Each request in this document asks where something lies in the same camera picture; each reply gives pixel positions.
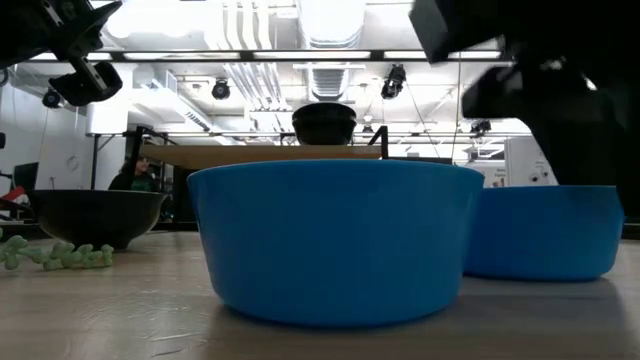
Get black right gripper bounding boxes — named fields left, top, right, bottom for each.
left=409, top=0, right=640, bottom=187

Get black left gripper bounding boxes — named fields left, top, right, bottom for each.
left=0, top=0, right=124, bottom=107

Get blue plastic mini bowl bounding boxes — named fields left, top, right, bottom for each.
left=463, top=184, right=626, bottom=282
left=187, top=159, right=485, bottom=329

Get black mini bowl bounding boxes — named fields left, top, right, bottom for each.
left=292, top=118, right=357, bottom=147
left=292, top=102, right=358, bottom=123

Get white round pillar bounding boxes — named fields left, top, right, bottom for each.
left=503, top=137, right=557, bottom=189

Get person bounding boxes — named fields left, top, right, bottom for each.
left=108, top=155, right=160, bottom=193

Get black office chair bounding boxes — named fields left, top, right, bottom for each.
left=12, top=161, right=40, bottom=194

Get large black bowl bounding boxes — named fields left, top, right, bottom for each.
left=28, top=188, right=168, bottom=251

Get red and white item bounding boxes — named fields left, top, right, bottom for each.
left=0, top=185, right=30, bottom=207

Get black desk divider panel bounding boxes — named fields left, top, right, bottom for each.
left=172, top=167, right=202, bottom=231

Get green packing peanuts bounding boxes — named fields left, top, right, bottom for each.
left=0, top=228, right=115, bottom=273

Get white wall cabinet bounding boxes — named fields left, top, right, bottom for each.
left=85, top=99, right=130, bottom=136

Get black metal table frame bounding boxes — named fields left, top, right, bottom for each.
left=84, top=130, right=127, bottom=191

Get thin hanging wire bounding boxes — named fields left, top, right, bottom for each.
left=451, top=60, right=463, bottom=161

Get wooden shelf with black frame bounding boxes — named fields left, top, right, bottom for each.
left=123, top=124, right=392, bottom=232

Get long ceiling light rail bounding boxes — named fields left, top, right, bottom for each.
left=29, top=48, right=516, bottom=63

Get round silver ventilation duct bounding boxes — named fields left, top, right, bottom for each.
left=298, top=0, right=367, bottom=50

